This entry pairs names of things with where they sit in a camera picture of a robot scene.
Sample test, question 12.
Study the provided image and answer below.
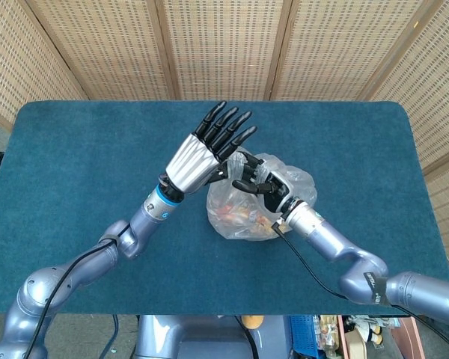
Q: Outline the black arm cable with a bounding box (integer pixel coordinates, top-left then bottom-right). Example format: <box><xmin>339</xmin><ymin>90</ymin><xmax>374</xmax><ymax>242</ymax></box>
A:
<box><xmin>24</xmin><ymin>223</ymin><xmax>131</xmax><ymax>359</ymax></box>
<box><xmin>271</xmin><ymin>220</ymin><xmax>449</xmax><ymax>347</ymax></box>

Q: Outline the blue plastic crate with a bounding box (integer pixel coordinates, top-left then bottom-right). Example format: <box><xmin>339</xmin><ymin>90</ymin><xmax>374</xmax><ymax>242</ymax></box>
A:
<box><xmin>290</xmin><ymin>315</ymin><xmax>320</xmax><ymax>359</ymax></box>

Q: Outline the white plush toy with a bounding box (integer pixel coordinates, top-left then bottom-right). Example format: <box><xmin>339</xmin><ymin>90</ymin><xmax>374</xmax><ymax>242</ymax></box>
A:
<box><xmin>344</xmin><ymin>316</ymin><xmax>383</xmax><ymax>344</ymax></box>

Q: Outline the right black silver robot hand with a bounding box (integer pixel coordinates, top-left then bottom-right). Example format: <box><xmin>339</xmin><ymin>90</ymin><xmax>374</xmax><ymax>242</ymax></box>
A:
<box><xmin>231</xmin><ymin>151</ymin><xmax>299</xmax><ymax>214</ymax></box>

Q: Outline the blue floor cable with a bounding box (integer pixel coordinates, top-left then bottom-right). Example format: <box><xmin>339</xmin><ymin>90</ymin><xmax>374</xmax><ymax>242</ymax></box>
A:
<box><xmin>99</xmin><ymin>314</ymin><xmax>120</xmax><ymax>359</ymax></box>

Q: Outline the orange round object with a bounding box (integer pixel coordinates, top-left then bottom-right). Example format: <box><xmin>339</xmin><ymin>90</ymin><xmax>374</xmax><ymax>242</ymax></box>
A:
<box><xmin>241</xmin><ymin>315</ymin><xmax>266</xmax><ymax>330</ymax></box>

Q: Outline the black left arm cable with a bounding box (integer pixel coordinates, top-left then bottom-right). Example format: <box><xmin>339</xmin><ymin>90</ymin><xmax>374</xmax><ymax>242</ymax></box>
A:
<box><xmin>24</xmin><ymin>223</ymin><xmax>131</xmax><ymax>359</ymax></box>

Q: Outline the yellow snack packet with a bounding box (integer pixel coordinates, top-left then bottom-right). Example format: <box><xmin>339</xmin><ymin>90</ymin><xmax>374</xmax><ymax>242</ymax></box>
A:
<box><xmin>231</xmin><ymin>207</ymin><xmax>280</xmax><ymax>235</ymax></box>

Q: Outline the clear plastic bottle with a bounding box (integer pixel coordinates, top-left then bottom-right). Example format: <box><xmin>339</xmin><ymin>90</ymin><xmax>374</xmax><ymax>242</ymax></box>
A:
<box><xmin>319</xmin><ymin>315</ymin><xmax>340</xmax><ymax>359</ymax></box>

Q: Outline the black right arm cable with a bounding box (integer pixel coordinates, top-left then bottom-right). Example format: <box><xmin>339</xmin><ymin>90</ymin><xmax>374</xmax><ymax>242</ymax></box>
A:
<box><xmin>271</xmin><ymin>220</ymin><xmax>449</xmax><ymax>347</ymax></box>

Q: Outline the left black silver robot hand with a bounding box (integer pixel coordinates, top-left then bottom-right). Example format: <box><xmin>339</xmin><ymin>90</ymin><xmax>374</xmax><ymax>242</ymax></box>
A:
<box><xmin>164</xmin><ymin>100</ymin><xmax>258</xmax><ymax>195</ymax></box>

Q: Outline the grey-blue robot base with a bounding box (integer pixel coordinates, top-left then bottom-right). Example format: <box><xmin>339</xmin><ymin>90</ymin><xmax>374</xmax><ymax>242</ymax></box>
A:
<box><xmin>133</xmin><ymin>314</ymin><xmax>293</xmax><ymax>359</ymax></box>

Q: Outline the pink board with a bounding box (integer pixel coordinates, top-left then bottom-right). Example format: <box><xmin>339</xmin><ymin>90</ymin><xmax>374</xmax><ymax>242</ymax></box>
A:
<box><xmin>391</xmin><ymin>317</ymin><xmax>426</xmax><ymax>359</ymax></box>

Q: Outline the red snack packet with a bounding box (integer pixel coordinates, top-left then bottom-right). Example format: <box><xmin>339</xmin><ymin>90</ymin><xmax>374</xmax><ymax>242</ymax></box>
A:
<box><xmin>216</xmin><ymin>203</ymin><xmax>240</xmax><ymax>221</ymax></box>

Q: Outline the transparent plastic bag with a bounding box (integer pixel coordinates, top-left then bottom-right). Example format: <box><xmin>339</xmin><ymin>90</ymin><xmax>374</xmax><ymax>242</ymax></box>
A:
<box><xmin>205</xmin><ymin>147</ymin><xmax>318</xmax><ymax>242</ymax></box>

